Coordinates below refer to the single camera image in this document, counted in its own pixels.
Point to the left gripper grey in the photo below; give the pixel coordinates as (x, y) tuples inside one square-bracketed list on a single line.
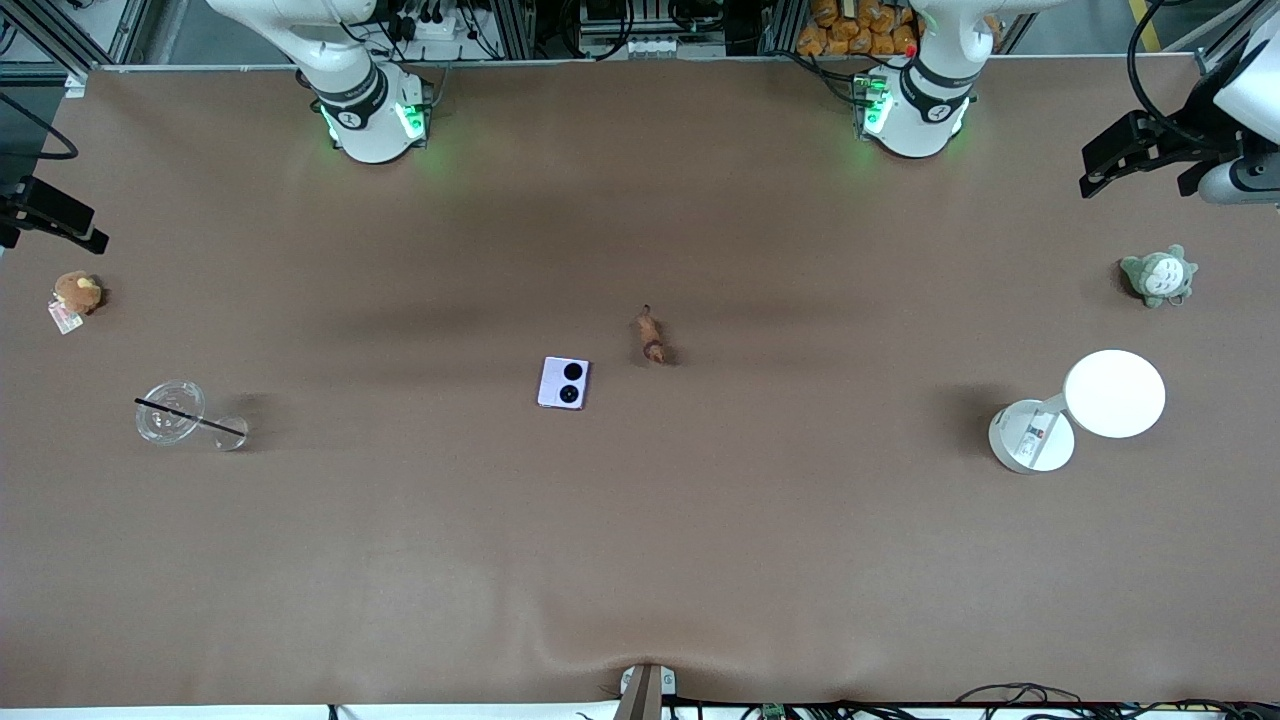
[(1192, 142)]

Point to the lilac flip phone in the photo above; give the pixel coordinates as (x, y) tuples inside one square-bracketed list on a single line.
[(555, 385)]

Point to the brown lion statue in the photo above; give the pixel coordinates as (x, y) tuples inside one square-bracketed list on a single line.
[(651, 340)]

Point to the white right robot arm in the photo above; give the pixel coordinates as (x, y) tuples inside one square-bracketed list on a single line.
[(370, 120)]

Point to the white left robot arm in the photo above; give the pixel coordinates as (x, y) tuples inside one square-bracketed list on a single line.
[(915, 120)]

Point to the brown plush toy with tag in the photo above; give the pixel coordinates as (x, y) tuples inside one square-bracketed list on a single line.
[(78, 292)]

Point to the grey Totoro plush toy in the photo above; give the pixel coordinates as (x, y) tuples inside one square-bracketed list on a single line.
[(1160, 277)]

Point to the clear plastic cup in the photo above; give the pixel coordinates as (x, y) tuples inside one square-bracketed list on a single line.
[(160, 428)]

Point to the white round desk lamp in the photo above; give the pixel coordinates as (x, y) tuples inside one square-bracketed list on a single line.
[(1115, 393)]

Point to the black straw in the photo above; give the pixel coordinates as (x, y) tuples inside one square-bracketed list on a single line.
[(190, 418)]

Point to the orange plush toy pile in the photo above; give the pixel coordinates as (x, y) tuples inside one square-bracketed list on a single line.
[(850, 35)]

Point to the white power strip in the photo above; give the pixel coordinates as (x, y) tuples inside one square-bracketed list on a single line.
[(430, 28)]

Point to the white terminal block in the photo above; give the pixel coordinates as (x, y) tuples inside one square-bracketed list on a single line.
[(650, 46)]

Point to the aluminium frame profile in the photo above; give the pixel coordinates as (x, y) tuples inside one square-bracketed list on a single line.
[(70, 35), (1235, 40)]

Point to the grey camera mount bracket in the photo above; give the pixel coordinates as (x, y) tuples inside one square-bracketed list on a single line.
[(645, 695)]

